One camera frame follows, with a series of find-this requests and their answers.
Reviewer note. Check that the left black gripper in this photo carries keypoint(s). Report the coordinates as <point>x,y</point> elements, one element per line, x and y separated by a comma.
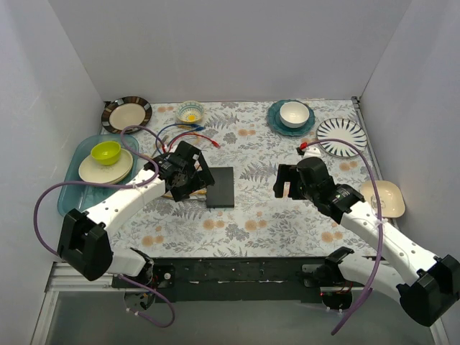
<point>196,172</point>

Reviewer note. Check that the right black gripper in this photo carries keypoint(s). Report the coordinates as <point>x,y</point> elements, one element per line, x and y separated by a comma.
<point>291,182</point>

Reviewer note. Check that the black network switch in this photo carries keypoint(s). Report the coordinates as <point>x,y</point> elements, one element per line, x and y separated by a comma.
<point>221,194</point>

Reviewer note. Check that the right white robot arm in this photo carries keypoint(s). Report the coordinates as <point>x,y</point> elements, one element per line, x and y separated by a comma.
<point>425,285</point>

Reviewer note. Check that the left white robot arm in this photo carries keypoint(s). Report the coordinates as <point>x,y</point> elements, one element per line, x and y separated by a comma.
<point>85,239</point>

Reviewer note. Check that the yellow patterned small bowl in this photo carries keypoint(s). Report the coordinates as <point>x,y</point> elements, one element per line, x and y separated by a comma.
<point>190,112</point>

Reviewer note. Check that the blue white striped plate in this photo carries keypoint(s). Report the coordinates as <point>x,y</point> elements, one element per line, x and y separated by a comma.
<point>342,137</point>

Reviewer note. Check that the floral table mat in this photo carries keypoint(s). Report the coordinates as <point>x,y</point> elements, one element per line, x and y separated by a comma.
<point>236,134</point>

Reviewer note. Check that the white bowl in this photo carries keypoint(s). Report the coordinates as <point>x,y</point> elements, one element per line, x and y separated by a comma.
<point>294,114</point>

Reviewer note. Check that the teal scalloped plate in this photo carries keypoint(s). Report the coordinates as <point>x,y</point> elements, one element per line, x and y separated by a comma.
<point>275,123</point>

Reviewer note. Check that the lime green bowl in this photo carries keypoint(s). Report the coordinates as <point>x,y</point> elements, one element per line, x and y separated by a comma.
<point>106,153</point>

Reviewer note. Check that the brown striped rim plate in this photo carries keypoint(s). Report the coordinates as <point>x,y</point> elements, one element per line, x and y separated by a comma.
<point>128,111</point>

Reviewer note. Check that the cream square dish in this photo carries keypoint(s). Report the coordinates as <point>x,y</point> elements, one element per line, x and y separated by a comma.
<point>391,198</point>

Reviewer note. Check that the cream plate stack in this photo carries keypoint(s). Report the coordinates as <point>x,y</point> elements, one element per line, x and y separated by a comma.
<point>92,172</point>

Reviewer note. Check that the translucent teal tray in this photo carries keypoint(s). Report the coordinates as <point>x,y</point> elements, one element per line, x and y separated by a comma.
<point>85,196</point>

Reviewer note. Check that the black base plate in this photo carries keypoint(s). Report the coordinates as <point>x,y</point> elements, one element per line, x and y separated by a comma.
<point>246,278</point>

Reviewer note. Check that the aluminium frame rail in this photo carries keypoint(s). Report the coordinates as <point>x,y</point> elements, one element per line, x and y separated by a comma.
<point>67,295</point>

